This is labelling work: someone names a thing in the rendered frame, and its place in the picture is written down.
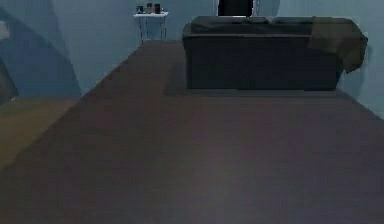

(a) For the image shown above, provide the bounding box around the dark grey sofa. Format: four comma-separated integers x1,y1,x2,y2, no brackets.
181,15,348,92

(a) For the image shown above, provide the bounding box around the white side table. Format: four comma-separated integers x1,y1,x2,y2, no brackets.
133,11,170,46

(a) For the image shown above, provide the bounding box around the olive green blanket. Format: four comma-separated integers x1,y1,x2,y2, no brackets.
307,16,369,74

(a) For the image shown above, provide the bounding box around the black television set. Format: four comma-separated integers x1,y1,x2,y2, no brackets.
217,0,255,18

